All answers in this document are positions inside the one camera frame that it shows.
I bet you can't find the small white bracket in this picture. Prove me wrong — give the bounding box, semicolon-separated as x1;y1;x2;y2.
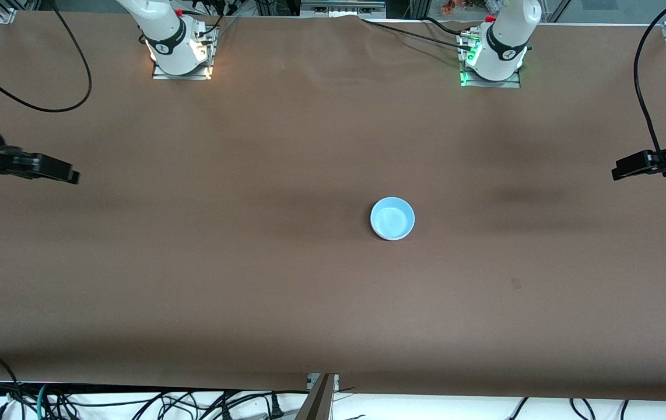
307;373;339;393

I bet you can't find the grey background device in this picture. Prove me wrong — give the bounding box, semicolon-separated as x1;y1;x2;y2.
301;0;386;18

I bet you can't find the black cable with plug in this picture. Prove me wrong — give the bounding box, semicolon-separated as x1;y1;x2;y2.
205;392;285;419

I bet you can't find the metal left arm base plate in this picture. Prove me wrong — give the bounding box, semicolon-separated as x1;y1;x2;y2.
460;32;521;89

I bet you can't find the short black base cable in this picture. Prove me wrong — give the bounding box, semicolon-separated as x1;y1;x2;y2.
423;17;475;37

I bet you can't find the long black base cable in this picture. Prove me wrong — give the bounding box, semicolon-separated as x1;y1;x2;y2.
362;19;475;52

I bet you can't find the brown table cover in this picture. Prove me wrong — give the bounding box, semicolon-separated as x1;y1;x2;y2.
0;10;666;403

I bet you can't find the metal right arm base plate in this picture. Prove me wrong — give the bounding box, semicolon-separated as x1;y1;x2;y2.
152;23;215;81

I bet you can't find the grey metal beam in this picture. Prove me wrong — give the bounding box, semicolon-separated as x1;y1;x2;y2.
295;373;335;420

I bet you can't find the blue bowl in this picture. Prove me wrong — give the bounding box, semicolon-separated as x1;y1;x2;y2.
370;197;415;241

